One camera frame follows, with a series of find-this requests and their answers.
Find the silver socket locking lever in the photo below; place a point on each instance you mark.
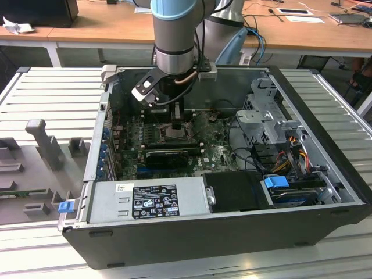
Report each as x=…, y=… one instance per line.
x=199, y=132
x=192, y=117

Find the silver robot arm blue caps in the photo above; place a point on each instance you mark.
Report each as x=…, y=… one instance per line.
x=173, y=35

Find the CPU socket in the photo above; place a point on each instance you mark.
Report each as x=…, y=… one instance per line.
x=167, y=137

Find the black RAM slot bank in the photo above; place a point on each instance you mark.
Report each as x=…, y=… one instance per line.
x=149, y=120
x=174, y=144

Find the round coin battery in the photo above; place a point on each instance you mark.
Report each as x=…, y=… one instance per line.
x=214, y=117

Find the black graphics card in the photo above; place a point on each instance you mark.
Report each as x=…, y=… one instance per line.
x=165, y=159

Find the green motherboard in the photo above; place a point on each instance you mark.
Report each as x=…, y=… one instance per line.
x=215, y=151

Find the silver metal drive cage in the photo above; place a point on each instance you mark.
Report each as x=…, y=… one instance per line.
x=253, y=119

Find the grey case latch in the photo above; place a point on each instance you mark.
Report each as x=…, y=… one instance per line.
x=109, y=72

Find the small white adapter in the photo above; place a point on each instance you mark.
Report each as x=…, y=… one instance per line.
x=245, y=59

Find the black plastic shroud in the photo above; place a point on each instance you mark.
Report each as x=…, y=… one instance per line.
x=235, y=191

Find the white label sheet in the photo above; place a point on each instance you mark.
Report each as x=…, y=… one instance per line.
x=142, y=10

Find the silver power supply with label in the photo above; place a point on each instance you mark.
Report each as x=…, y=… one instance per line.
x=110, y=203

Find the hard disk blue carrier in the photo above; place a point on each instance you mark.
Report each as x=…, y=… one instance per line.
x=276, y=182

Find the grey parts rack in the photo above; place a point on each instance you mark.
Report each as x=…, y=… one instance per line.
x=67, y=174

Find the open black PC case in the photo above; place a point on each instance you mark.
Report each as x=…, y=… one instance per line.
x=174, y=244

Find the blue plastic case latch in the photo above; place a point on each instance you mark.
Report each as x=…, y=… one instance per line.
x=65, y=207

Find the white framed tablet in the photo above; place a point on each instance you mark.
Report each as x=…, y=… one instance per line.
x=293, y=11

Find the white paper sheet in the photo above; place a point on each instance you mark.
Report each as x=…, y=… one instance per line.
x=305, y=19

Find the black box on desk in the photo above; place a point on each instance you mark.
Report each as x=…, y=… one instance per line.
x=37, y=13

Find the green RAM stick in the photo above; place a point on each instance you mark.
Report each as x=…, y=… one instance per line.
x=23, y=192

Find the crumpled white paper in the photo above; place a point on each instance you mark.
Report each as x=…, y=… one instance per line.
x=17, y=27

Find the seated person leg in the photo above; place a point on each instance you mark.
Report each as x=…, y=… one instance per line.
x=361, y=78

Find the dark grey notebook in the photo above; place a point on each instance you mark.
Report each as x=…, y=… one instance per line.
x=347, y=19

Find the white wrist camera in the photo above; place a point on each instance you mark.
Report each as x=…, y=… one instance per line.
x=143, y=93

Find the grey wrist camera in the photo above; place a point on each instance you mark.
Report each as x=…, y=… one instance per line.
x=207, y=74

